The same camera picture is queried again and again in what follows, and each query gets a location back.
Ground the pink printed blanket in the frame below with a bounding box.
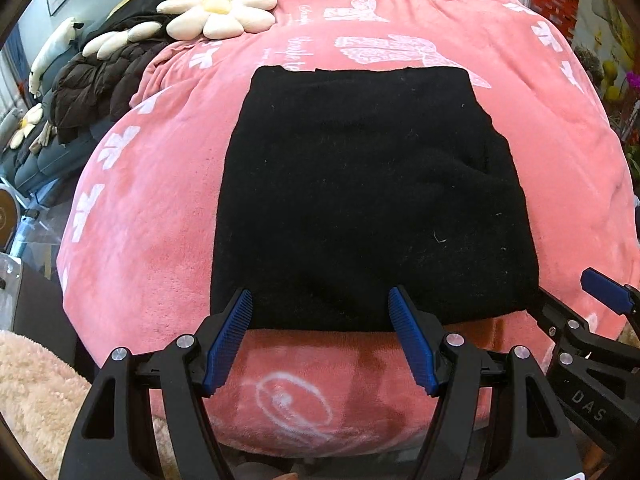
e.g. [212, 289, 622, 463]
[55, 0, 640, 461]

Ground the blue sofa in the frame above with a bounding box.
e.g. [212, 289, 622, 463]
[0, 110, 111, 206]

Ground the round wooden object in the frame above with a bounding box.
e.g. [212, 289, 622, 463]
[0, 185, 24, 257]

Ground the beige fluffy blanket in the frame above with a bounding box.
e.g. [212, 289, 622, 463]
[0, 330, 168, 472]

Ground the small cream flower plush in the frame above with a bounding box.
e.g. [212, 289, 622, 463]
[10, 104, 47, 149]

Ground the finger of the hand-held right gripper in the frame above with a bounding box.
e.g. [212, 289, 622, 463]
[580, 268, 640, 347]
[530, 286, 593, 362]

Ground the flower bouquet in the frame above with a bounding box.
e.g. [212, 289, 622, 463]
[574, 44, 640, 162]

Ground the dark puffer jacket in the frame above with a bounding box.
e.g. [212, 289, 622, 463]
[50, 39, 169, 144]

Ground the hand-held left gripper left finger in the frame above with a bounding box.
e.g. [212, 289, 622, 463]
[59, 287, 254, 480]

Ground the white animal plush toy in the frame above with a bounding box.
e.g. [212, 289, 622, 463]
[28, 16, 85, 97]

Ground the black knit garment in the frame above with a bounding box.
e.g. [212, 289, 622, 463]
[210, 65, 542, 334]

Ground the cream flower plush pillow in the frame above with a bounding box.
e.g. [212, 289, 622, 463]
[82, 20, 164, 59]
[156, 0, 279, 41]

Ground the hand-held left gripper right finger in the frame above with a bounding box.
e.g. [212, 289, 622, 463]
[387, 285, 584, 480]

